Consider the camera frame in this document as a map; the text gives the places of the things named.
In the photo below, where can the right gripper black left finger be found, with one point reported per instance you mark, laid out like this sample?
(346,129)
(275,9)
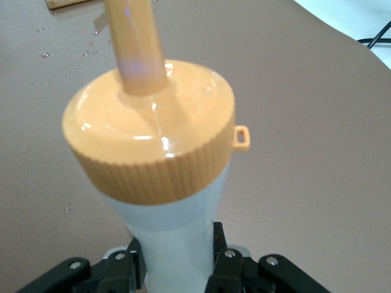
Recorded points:
(119,271)

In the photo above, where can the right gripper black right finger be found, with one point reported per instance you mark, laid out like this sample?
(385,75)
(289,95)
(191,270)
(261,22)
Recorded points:
(235,271)

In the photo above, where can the sauce bottle with orange cap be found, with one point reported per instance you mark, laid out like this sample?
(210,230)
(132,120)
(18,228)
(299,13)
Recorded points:
(146,128)

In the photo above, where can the wooden cutting board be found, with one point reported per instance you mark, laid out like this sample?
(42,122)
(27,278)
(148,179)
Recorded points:
(64,3)

